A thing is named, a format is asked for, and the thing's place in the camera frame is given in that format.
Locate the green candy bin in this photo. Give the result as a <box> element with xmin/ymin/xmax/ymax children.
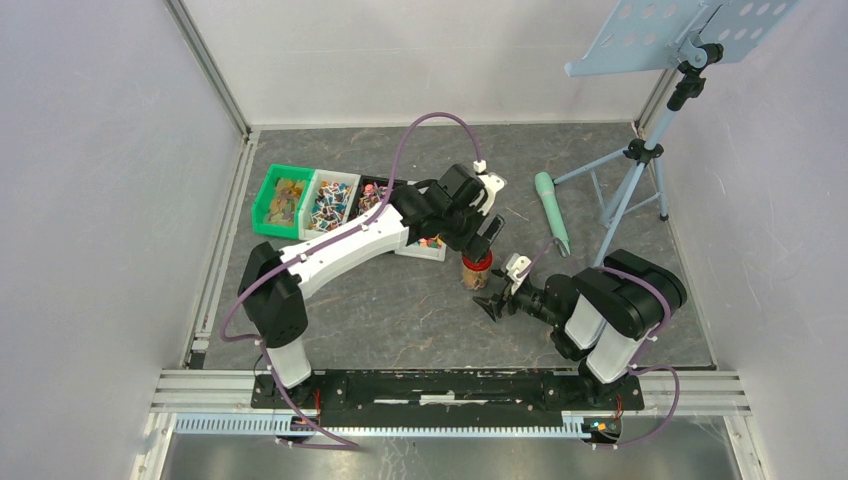
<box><xmin>251</xmin><ymin>164</ymin><xmax>315</xmax><ymax>240</ymax></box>

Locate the blue music stand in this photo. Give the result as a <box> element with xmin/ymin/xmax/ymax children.
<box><xmin>552</xmin><ymin>0</ymin><xmax>797</xmax><ymax>265</ymax></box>

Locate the black swirl lollipop bin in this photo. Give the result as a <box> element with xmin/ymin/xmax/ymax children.
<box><xmin>350</xmin><ymin>175</ymin><xmax>389</xmax><ymax>219</ymax></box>

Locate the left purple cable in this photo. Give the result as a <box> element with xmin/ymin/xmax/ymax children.
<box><xmin>219</xmin><ymin>112</ymin><xmax>484</xmax><ymax>452</ymax></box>

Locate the clear plastic jar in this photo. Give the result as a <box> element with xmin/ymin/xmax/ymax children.
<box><xmin>462</xmin><ymin>266</ymin><xmax>490</xmax><ymax>291</ymax></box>

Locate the white lollipop bin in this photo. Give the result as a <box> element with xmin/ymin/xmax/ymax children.
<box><xmin>298</xmin><ymin>169</ymin><xmax>360</xmax><ymax>240</ymax></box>

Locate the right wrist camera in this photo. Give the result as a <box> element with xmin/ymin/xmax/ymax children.
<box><xmin>503</xmin><ymin>253</ymin><xmax>532</xmax><ymax>283</ymax></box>

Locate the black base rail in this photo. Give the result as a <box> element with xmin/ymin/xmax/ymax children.
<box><xmin>250</xmin><ymin>369</ymin><xmax>645</xmax><ymax>429</ymax></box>

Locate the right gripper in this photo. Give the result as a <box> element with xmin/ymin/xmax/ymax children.
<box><xmin>471</xmin><ymin>278</ymin><xmax>560</xmax><ymax>328</ymax></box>

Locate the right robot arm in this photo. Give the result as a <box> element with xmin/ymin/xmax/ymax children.
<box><xmin>473</xmin><ymin>249</ymin><xmax>688</xmax><ymax>408</ymax></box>

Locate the red jar lid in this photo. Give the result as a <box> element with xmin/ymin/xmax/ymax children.
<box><xmin>462</xmin><ymin>250</ymin><xmax>493</xmax><ymax>272</ymax></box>

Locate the aluminium frame post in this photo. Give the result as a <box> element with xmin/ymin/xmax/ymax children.
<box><xmin>164</xmin><ymin>0</ymin><xmax>252</xmax><ymax>138</ymax></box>

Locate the white star candy bin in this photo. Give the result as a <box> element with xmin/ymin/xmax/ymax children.
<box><xmin>394</xmin><ymin>236</ymin><xmax>447</xmax><ymax>262</ymax></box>

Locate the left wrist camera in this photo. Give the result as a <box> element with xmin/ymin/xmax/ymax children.
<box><xmin>470</xmin><ymin>160</ymin><xmax>507</xmax><ymax>216</ymax></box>

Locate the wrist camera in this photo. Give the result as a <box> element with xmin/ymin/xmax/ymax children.
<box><xmin>503</xmin><ymin>253</ymin><xmax>532</xmax><ymax>283</ymax></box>
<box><xmin>470</xmin><ymin>160</ymin><xmax>507</xmax><ymax>216</ymax></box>

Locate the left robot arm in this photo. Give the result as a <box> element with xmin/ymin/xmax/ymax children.
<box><xmin>238</xmin><ymin>161</ymin><xmax>507</xmax><ymax>408</ymax></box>

